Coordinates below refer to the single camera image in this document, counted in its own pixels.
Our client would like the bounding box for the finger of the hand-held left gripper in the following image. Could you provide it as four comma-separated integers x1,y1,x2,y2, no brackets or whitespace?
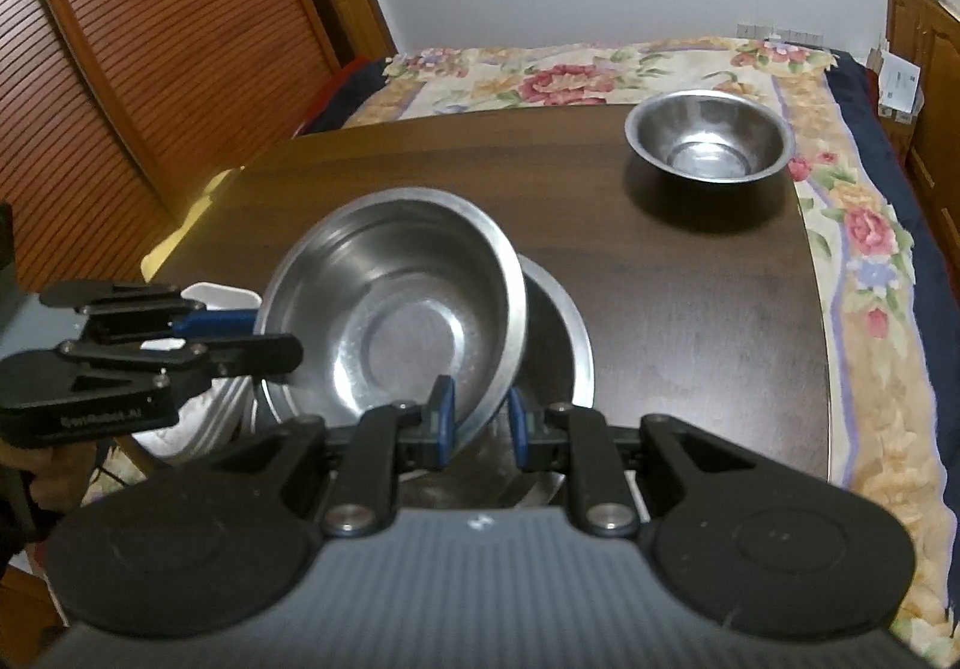
39,280,260,341
60,333,305,401

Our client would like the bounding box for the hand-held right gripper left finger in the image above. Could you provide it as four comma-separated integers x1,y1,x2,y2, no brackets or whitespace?
217,375,458,539

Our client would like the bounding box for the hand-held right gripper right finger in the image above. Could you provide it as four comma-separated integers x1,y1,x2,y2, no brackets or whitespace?
506,384,758,539

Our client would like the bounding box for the large stainless steel bowl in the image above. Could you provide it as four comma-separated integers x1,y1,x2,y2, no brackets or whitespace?
247,253,595,512

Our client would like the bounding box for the large floral white plate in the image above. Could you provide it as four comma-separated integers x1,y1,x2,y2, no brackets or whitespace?
124,339,260,469

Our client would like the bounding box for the medium stainless steel bowl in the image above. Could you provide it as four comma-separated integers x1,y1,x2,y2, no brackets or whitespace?
253,187,530,449

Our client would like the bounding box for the person's left hand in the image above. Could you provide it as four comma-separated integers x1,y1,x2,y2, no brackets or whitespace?
0,442,100,514

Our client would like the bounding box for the yellow cloth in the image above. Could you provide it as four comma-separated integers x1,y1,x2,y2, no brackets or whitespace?
139,168,242,281

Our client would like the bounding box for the wooden louvered wardrobe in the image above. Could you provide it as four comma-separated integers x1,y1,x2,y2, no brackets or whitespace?
0,0,398,299

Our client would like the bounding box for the small stainless steel bowl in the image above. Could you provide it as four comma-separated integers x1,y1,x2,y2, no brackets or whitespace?
625,90,796,186

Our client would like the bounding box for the floral bedspread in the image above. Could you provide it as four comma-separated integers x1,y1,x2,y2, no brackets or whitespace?
360,39,953,669

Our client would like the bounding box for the white paper box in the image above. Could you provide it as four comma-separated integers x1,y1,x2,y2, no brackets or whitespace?
876,49,925,124

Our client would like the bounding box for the wooden cabinet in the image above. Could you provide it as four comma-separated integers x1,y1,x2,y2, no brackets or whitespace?
881,0,960,250

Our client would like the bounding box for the white wall socket row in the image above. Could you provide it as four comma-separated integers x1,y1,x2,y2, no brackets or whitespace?
735,22,826,47

